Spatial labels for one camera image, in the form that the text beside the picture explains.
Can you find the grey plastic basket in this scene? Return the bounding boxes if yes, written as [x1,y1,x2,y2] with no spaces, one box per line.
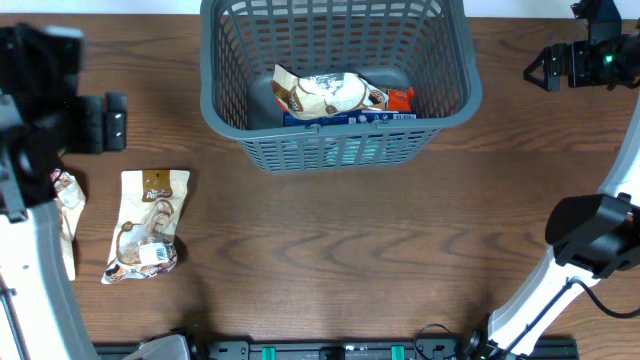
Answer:
[200,0,482,173]

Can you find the orange spaghetti packet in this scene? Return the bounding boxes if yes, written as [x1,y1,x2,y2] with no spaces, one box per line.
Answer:
[274,87,415,116]

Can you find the blue carton box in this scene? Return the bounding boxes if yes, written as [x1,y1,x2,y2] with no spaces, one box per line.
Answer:
[283,110,417,127]

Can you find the cream snack pouch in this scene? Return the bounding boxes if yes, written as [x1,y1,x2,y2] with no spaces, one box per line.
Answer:
[270,65,389,121]

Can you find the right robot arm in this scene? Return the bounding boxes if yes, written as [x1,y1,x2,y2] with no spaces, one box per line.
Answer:
[453,0,639,359]

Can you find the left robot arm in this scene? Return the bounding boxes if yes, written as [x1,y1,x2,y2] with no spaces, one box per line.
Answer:
[1,23,197,359]

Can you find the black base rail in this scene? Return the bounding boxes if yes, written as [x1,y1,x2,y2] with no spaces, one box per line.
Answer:
[94,337,580,360]

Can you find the light teal wipes packet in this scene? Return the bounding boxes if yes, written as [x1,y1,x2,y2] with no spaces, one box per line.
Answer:
[323,135,402,167]

